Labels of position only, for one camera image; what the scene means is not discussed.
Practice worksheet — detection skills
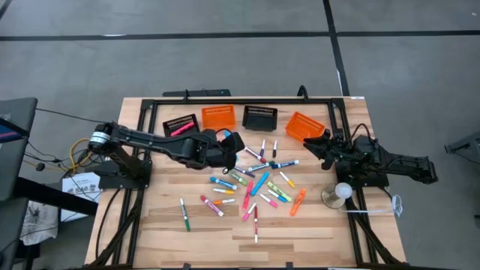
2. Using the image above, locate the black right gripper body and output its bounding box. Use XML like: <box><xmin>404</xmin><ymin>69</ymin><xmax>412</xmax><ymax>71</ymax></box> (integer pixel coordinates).
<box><xmin>322</xmin><ymin>129</ymin><xmax>348</xmax><ymax>172</ymax></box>

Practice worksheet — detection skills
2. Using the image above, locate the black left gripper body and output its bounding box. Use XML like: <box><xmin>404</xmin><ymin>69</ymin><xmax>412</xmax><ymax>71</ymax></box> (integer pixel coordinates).
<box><xmin>202</xmin><ymin>129</ymin><xmax>247</xmax><ymax>170</ymax></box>

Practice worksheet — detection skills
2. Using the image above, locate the teal Expo marker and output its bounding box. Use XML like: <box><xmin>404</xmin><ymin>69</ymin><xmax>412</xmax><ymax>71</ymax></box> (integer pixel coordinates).
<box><xmin>209</xmin><ymin>176</ymin><xmax>239</xmax><ymax>191</ymax></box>

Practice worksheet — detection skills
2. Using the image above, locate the red Expo marker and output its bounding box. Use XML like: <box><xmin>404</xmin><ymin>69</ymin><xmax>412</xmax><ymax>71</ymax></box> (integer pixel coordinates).
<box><xmin>243</xmin><ymin>145</ymin><xmax>269</xmax><ymax>164</ymax></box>

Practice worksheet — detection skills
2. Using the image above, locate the pink highlighter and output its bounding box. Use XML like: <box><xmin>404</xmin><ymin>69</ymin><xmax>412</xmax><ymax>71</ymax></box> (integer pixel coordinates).
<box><xmin>241</xmin><ymin>180</ymin><xmax>255</xmax><ymax>212</ymax></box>
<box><xmin>170</xmin><ymin>121</ymin><xmax>196</xmax><ymax>137</ymax></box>

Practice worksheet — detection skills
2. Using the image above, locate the dark green Expo marker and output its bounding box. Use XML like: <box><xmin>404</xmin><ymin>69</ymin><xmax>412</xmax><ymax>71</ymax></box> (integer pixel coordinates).
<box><xmin>247</xmin><ymin>161</ymin><xmax>275</xmax><ymax>173</ymax></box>

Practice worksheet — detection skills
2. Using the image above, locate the orange highlighter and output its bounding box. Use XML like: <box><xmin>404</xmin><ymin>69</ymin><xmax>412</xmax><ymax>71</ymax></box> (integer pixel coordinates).
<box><xmin>289</xmin><ymin>187</ymin><xmax>308</xmax><ymax>218</ymax></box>

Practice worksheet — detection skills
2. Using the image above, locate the magenta Expo marker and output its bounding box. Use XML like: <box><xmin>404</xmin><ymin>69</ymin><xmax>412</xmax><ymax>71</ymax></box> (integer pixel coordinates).
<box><xmin>199</xmin><ymin>194</ymin><xmax>225</xmax><ymax>218</ymax></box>

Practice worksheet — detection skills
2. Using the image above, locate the yellow-green highlighter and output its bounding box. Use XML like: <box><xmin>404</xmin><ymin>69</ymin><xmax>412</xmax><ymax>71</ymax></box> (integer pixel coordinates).
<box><xmin>266</xmin><ymin>181</ymin><xmax>293</xmax><ymax>203</ymax></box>

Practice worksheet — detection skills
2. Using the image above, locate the thin green marker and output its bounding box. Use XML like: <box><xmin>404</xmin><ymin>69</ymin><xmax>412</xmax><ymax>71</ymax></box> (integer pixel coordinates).
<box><xmin>179</xmin><ymin>197</ymin><xmax>191</xmax><ymax>233</ymax></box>

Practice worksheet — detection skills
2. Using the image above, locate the orange plastic basket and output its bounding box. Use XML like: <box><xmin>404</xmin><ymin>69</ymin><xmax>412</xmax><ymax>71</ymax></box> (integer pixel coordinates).
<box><xmin>285</xmin><ymin>111</ymin><xmax>326</xmax><ymax>143</ymax></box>
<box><xmin>201</xmin><ymin>104</ymin><xmax>237</xmax><ymax>132</ymax></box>

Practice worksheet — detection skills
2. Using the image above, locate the brass lamp white bulb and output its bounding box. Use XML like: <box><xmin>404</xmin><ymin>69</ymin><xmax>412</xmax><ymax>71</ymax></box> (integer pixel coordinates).
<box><xmin>320</xmin><ymin>181</ymin><xmax>354</xmax><ymax>210</ymax></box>

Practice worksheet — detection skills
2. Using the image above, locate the black plastic basket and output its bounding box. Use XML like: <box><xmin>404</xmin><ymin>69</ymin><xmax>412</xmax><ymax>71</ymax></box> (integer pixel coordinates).
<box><xmin>162</xmin><ymin>113</ymin><xmax>200</xmax><ymax>138</ymax></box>
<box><xmin>241</xmin><ymin>105</ymin><xmax>279</xmax><ymax>132</ymax></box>

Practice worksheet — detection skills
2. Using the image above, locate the black bar device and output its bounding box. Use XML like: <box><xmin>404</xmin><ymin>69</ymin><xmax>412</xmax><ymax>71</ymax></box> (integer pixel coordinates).
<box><xmin>162</xmin><ymin>88</ymin><xmax>233</xmax><ymax>98</ymax></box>

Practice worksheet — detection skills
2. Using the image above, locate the small light blue marker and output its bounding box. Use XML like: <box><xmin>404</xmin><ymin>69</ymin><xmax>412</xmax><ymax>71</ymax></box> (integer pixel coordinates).
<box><xmin>267</xmin><ymin>189</ymin><xmax>288</xmax><ymax>204</ymax></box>

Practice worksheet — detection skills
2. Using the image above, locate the small pink marker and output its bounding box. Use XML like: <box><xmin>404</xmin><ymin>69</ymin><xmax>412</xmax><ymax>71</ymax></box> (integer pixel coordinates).
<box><xmin>241</xmin><ymin>202</ymin><xmax>258</xmax><ymax>223</ymax></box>
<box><xmin>259</xmin><ymin>193</ymin><xmax>280</xmax><ymax>209</ymax></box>

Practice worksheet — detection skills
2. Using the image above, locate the thin red marker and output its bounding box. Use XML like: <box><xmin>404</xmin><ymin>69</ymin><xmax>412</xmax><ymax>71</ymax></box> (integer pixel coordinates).
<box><xmin>253</xmin><ymin>205</ymin><xmax>260</xmax><ymax>245</ymax></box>

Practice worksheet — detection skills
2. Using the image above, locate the black beam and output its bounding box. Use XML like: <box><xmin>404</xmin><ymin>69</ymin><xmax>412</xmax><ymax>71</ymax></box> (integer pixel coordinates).
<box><xmin>14</xmin><ymin>176</ymin><xmax>99</xmax><ymax>218</ymax></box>

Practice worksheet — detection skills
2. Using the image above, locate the white cloth bag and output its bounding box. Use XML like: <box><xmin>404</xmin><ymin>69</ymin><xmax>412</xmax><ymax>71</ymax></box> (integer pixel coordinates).
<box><xmin>20</xmin><ymin>200</ymin><xmax>59</xmax><ymax>247</ymax></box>

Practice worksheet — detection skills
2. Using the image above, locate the black aluminium table frame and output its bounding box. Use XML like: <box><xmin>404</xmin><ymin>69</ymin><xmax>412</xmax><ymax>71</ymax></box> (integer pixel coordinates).
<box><xmin>85</xmin><ymin>96</ymin><xmax>404</xmax><ymax>270</ymax></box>

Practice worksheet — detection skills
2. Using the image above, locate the white cable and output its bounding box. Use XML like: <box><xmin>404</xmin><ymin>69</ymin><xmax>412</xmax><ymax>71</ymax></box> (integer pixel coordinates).
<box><xmin>339</xmin><ymin>193</ymin><xmax>404</xmax><ymax>219</ymax></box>

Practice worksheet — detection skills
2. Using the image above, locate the black cable bundle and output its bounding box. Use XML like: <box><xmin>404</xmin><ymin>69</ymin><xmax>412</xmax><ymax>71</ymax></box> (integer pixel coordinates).
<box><xmin>95</xmin><ymin>187</ymin><xmax>146</xmax><ymax>268</ymax></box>
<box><xmin>346</xmin><ymin>198</ymin><xmax>402</xmax><ymax>268</ymax></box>

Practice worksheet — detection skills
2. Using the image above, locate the yellow cable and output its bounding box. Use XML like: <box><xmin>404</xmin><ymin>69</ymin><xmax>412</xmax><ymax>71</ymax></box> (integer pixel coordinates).
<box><xmin>69</xmin><ymin>137</ymin><xmax>93</xmax><ymax>174</ymax></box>

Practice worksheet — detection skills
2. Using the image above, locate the black floor cable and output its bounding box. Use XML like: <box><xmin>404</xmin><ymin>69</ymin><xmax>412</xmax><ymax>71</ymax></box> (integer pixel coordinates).
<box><xmin>36</xmin><ymin>107</ymin><xmax>119</xmax><ymax>125</ymax></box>

